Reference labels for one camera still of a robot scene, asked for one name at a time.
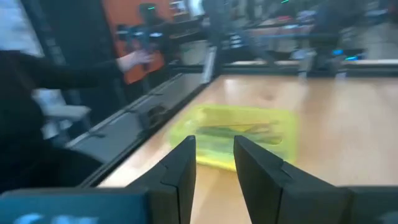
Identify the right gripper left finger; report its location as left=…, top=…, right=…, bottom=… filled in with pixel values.
left=0, top=135, right=198, bottom=224

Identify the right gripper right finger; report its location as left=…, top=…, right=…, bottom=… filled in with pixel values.
left=233, top=135, right=398, bottom=224

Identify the yellow-green transparent supply box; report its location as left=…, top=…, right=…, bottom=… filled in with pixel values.
left=169, top=104, right=299, bottom=172

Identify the person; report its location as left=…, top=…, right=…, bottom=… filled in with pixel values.
left=0, top=49, right=155, bottom=195

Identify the person's hand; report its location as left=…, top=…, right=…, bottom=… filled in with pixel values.
left=116, top=49, right=155, bottom=74

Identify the orange partition panel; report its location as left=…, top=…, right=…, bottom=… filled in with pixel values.
left=101, top=0, right=175, bottom=85

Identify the black rail with silver brackets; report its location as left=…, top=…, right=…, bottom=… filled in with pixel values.
left=64, top=71, right=216, bottom=188

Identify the black aluminium table frame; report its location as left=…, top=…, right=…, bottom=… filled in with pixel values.
left=217, top=60, right=398, bottom=78

